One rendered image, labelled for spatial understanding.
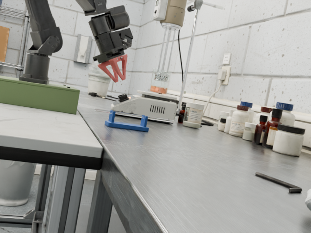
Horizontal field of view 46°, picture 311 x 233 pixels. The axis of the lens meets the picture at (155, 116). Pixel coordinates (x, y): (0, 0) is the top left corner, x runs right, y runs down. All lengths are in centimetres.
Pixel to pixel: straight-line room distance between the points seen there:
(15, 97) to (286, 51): 91
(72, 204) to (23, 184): 223
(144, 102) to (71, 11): 258
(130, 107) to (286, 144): 47
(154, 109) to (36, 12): 44
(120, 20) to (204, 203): 90
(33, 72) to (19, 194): 186
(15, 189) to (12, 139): 227
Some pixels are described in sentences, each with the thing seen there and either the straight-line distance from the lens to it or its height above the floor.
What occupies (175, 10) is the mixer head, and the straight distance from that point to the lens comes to 164.
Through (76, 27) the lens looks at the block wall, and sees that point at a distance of 363.
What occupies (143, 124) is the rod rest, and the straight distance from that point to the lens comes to 87.
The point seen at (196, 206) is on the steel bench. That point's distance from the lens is 36.
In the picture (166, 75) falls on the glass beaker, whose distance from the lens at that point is 120.
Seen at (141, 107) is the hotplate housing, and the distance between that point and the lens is 115.
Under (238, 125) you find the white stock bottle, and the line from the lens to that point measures 120.
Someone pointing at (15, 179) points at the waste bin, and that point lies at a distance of 280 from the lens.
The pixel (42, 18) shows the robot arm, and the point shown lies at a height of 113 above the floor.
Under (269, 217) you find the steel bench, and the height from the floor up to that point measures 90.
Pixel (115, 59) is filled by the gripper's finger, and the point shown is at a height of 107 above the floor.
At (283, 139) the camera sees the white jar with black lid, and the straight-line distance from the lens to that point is 97.
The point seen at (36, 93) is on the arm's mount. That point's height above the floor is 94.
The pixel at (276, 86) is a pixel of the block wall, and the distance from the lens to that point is 140.
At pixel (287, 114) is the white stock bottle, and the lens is 110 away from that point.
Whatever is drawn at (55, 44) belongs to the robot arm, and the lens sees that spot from 108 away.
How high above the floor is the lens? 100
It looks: 4 degrees down
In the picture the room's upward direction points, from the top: 10 degrees clockwise
